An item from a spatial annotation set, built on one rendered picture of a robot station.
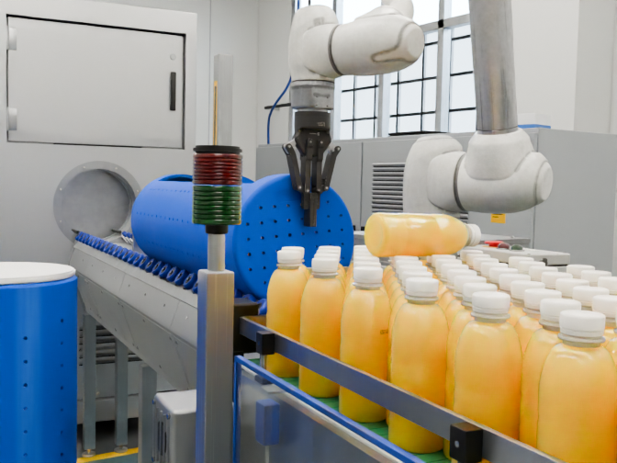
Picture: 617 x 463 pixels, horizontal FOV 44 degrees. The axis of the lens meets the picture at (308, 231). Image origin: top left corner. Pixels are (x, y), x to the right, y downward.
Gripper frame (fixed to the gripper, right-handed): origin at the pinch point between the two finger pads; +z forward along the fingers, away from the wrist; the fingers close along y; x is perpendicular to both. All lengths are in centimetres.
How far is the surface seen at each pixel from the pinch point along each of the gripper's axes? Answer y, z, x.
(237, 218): -36, -1, -51
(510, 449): -23, 19, -88
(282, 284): -20.4, 10.9, -31.0
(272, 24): 211, -151, 504
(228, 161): -38, -8, -52
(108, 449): 1, 116, 197
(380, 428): -19, 26, -59
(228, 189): -38, -4, -52
